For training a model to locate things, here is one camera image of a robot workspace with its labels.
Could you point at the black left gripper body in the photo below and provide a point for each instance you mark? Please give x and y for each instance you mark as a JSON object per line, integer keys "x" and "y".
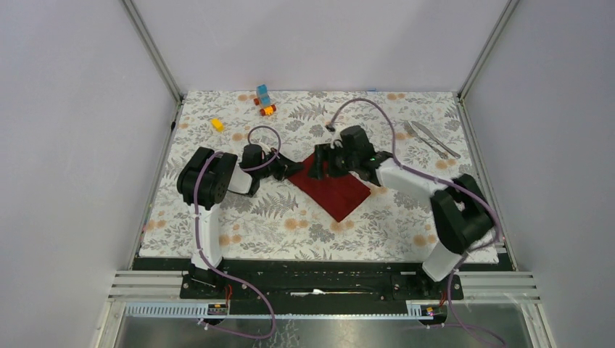
{"x": 272, "y": 163}

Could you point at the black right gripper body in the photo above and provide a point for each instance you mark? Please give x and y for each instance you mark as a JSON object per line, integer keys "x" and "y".
{"x": 352, "y": 160}

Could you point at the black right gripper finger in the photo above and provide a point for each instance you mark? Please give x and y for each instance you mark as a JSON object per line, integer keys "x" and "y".
{"x": 336, "y": 165}
{"x": 320, "y": 158}

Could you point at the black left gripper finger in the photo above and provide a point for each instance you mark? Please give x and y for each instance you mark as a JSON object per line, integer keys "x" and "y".
{"x": 291, "y": 168}
{"x": 281, "y": 176}

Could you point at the red cloth napkin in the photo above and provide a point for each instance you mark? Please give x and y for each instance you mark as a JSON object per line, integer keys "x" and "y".
{"x": 339, "y": 197}

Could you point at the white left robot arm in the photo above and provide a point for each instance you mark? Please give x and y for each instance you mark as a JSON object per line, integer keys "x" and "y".
{"x": 203, "y": 184}

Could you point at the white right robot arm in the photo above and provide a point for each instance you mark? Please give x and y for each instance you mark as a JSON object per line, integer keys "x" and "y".
{"x": 461, "y": 214}

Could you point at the yellow toy block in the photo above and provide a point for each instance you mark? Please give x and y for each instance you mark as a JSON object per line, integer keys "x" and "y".
{"x": 217, "y": 125}

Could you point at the silver fork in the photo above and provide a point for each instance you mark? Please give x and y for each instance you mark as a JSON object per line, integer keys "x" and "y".
{"x": 411, "y": 131}

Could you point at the blue orange toy car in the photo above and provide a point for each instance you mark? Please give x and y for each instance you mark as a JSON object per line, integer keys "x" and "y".
{"x": 263, "y": 101}

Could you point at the silver table knife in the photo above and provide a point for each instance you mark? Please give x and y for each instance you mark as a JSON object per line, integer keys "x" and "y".
{"x": 425, "y": 130}

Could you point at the left aluminium frame post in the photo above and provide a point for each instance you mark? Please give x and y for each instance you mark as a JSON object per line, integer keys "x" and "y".
{"x": 152, "y": 50}

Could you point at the aluminium frame post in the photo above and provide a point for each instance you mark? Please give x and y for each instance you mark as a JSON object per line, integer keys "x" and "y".
{"x": 152, "y": 50}
{"x": 492, "y": 39}

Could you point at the right aluminium frame post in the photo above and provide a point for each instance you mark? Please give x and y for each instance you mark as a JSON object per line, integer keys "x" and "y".
{"x": 492, "y": 39}

